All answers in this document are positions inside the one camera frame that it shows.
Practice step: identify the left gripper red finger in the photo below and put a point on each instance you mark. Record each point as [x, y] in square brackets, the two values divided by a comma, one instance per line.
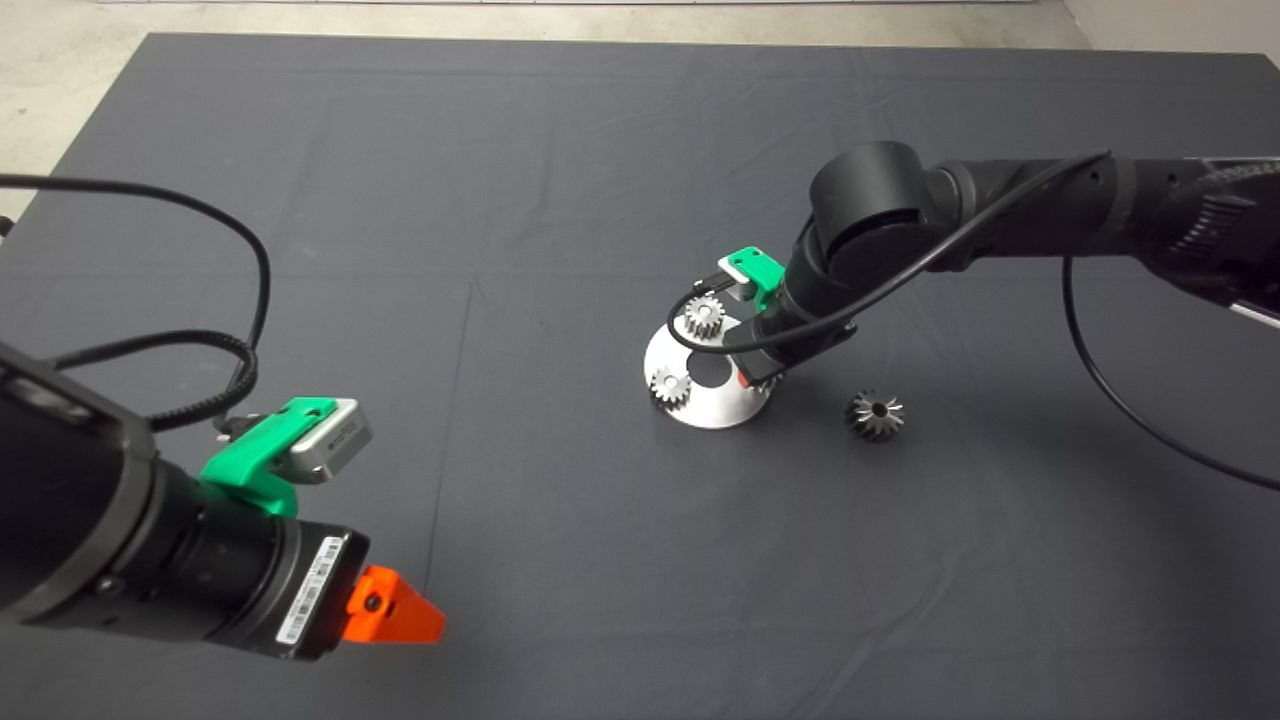
[390, 618]

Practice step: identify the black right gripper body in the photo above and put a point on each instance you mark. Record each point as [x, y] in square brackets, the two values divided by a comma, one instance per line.
[785, 345]

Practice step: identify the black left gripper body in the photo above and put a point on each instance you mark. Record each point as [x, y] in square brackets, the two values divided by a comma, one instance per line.
[308, 590]

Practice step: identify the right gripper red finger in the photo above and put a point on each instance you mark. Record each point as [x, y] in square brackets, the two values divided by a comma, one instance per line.
[747, 378]

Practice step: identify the small dark spur gear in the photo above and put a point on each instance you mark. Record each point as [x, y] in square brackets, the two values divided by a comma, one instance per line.
[770, 384]

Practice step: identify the large steel bevel gear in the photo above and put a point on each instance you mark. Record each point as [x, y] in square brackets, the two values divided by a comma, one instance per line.
[873, 415]

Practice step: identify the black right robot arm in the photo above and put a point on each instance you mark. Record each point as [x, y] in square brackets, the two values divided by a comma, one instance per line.
[880, 200]

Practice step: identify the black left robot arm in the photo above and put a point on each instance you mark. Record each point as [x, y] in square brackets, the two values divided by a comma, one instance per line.
[80, 530]

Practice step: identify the small steel spur gear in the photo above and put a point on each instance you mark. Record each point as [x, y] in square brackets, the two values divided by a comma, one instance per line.
[705, 318]
[670, 388]

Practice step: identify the round metal plate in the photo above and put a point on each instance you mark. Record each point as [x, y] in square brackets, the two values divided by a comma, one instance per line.
[705, 410]

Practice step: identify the dark grey table cloth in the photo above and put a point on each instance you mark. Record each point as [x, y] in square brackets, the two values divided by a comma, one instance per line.
[600, 150]

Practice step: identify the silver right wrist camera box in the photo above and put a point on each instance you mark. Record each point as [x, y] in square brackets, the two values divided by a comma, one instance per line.
[735, 285]

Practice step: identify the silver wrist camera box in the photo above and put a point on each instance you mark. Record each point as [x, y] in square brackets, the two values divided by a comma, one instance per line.
[335, 440]
[735, 285]

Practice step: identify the green right camera mount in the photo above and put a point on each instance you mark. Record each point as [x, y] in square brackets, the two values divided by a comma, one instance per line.
[760, 270]

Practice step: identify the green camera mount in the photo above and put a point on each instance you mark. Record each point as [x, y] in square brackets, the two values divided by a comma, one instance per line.
[250, 460]
[760, 270]

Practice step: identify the green left camera mount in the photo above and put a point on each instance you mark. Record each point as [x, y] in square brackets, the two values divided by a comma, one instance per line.
[250, 460]

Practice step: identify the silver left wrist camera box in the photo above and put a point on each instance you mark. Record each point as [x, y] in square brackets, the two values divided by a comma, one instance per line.
[335, 440]

